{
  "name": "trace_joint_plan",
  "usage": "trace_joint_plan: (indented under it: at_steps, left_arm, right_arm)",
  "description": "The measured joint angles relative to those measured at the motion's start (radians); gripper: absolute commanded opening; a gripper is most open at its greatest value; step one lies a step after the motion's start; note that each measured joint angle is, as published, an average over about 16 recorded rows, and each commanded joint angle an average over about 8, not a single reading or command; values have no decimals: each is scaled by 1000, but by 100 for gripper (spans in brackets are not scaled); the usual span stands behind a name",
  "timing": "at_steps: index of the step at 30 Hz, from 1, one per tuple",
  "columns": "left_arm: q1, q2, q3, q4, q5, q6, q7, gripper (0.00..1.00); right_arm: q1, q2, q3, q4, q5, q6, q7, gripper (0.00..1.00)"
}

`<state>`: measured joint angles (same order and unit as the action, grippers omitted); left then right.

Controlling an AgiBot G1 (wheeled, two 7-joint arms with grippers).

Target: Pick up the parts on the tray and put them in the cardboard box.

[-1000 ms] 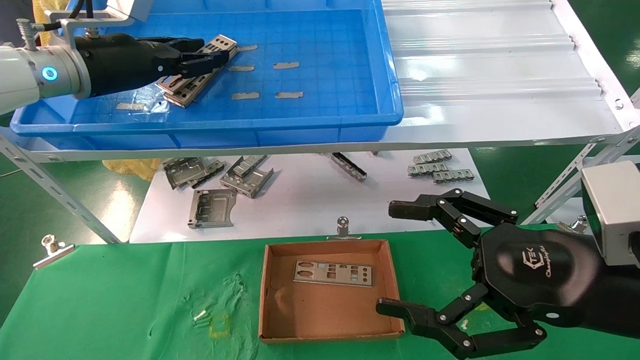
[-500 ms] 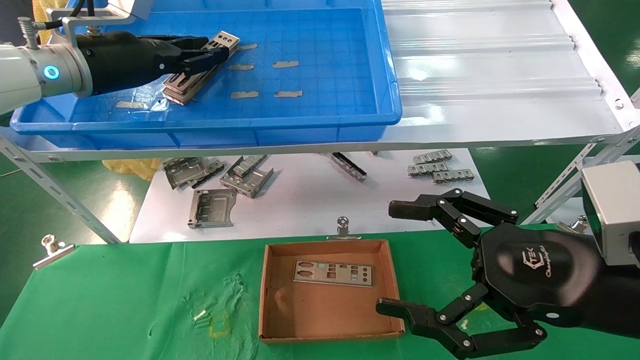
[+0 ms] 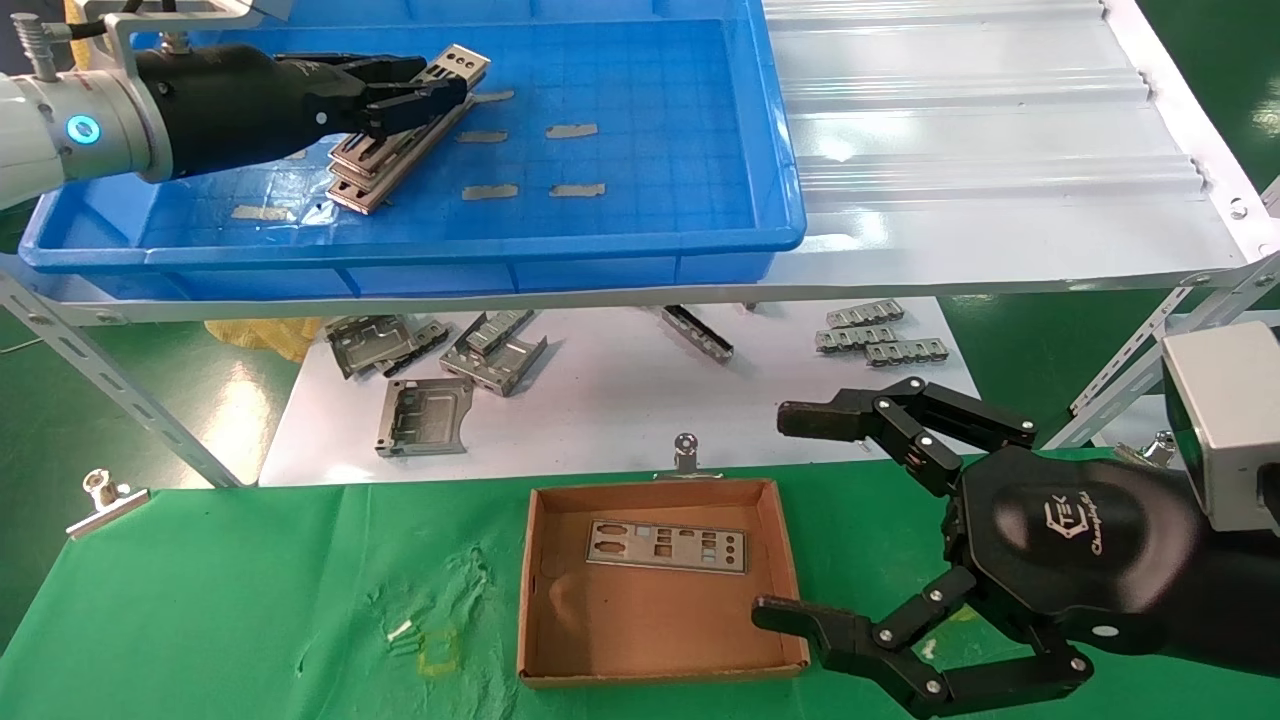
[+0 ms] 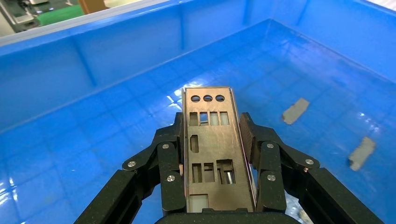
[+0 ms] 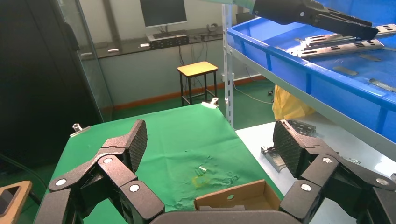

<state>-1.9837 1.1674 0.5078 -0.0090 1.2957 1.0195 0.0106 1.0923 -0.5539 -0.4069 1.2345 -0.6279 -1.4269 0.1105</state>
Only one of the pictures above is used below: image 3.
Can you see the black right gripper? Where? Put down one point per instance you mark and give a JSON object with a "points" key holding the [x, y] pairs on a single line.
{"points": [[1080, 550]]}

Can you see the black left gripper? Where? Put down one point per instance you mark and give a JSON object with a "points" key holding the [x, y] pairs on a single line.
{"points": [[240, 105]]}

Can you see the metal port shield plate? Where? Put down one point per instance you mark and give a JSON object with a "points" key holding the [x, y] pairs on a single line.
{"points": [[362, 202], [350, 152], [680, 563], [352, 177]]}

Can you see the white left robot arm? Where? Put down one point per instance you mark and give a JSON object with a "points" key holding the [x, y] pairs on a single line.
{"points": [[40, 130]]}

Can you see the shallow cardboard box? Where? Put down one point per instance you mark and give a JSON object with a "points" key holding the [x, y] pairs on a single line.
{"points": [[650, 620]]}

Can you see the blue plastic tray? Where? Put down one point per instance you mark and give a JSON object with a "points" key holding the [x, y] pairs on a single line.
{"points": [[650, 150]]}

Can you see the small white scrap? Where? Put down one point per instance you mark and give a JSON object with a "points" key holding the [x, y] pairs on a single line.
{"points": [[400, 631], [929, 648]]}

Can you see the small notched metal strip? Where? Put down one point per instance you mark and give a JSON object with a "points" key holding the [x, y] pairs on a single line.
{"points": [[865, 315], [907, 351], [855, 338]]}

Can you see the silver binder clip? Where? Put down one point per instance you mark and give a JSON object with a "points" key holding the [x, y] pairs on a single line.
{"points": [[1155, 450], [687, 450], [105, 500]]}

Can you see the white slotted metal rack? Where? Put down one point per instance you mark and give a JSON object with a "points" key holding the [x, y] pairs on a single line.
{"points": [[1130, 415], [950, 130]]}

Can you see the long dark metal strip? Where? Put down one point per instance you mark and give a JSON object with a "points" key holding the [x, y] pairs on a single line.
{"points": [[700, 338]]}

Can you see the silver threaded connector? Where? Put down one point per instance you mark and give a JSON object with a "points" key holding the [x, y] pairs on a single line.
{"points": [[35, 45]]}

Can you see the green table cloth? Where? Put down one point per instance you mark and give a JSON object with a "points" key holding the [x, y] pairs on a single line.
{"points": [[200, 600]]}

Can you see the grey stamped metal bracket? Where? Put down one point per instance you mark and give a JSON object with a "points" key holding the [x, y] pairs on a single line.
{"points": [[425, 340], [500, 372], [425, 420], [360, 345], [500, 325]]}

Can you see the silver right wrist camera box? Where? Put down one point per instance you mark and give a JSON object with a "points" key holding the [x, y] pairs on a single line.
{"points": [[1225, 420]]}

